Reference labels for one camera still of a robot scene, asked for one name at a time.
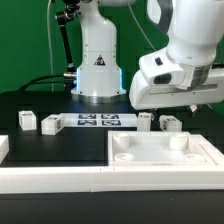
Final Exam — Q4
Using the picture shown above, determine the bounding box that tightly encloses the white square table top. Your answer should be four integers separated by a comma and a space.
108, 131, 215, 166

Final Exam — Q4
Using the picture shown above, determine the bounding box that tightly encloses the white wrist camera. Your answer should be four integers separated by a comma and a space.
139, 48, 192, 89

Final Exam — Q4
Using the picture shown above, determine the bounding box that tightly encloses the thin grey cable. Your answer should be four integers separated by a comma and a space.
127, 0, 158, 51

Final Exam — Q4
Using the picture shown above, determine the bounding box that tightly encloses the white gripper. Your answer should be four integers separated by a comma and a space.
129, 70, 224, 121

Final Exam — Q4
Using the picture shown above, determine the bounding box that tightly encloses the white marker base plate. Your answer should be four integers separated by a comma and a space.
62, 113, 137, 127

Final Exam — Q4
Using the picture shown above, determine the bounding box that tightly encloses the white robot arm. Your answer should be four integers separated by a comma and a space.
72, 0, 224, 110

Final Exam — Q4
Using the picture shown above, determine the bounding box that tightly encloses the black cable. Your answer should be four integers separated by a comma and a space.
18, 73, 68, 93

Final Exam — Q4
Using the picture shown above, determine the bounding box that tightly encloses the white U-shaped fence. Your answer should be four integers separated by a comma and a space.
0, 134, 224, 194

